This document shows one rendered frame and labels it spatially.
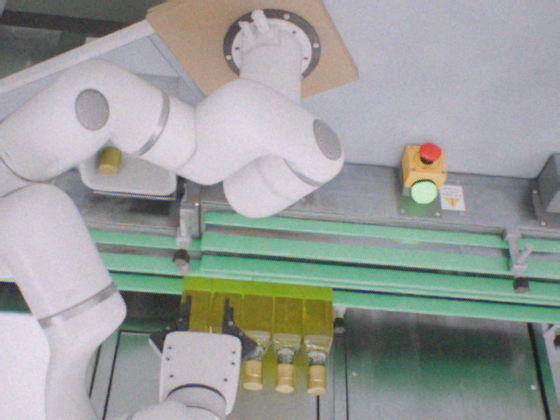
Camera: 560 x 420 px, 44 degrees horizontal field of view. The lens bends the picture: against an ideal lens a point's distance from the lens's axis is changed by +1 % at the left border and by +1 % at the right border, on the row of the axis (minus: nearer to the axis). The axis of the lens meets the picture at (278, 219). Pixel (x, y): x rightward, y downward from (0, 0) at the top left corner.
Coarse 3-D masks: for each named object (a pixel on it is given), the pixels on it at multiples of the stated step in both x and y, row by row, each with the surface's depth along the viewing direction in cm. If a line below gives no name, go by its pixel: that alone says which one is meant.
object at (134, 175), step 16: (112, 144) 131; (96, 160) 132; (128, 160) 134; (144, 160) 134; (96, 176) 131; (112, 176) 132; (128, 176) 132; (144, 176) 133; (160, 176) 133; (128, 192) 132; (144, 192) 131; (160, 192) 131
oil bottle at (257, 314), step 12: (252, 288) 132; (264, 288) 132; (252, 300) 130; (264, 300) 131; (252, 312) 129; (264, 312) 129; (252, 324) 128; (264, 324) 128; (252, 336) 126; (264, 336) 127; (264, 348) 127
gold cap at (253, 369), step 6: (252, 360) 125; (258, 360) 125; (246, 366) 125; (252, 366) 124; (258, 366) 124; (246, 372) 124; (252, 372) 123; (258, 372) 124; (246, 378) 123; (252, 378) 123; (258, 378) 123; (246, 384) 123; (252, 384) 123; (258, 384) 123
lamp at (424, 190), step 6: (420, 180) 128; (426, 180) 128; (414, 186) 128; (420, 186) 127; (426, 186) 127; (432, 186) 127; (414, 192) 128; (420, 192) 127; (426, 192) 127; (432, 192) 127; (414, 198) 129; (420, 198) 128; (426, 198) 128; (432, 198) 128
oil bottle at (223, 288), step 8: (216, 280) 132; (224, 280) 132; (232, 280) 132; (240, 280) 133; (216, 288) 131; (224, 288) 131; (232, 288) 131; (240, 288) 132; (216, 296) 130; (224, 296) 130; (232, 296) 130; (240, 296) 131; (216, 304) 129; (232, 304) 129; (240, 304) 130; (216, 312) 128; (240, 312) 129; (216, 320) 127; (240, 320) 128; (216, 328) 126; (240, 328) 127
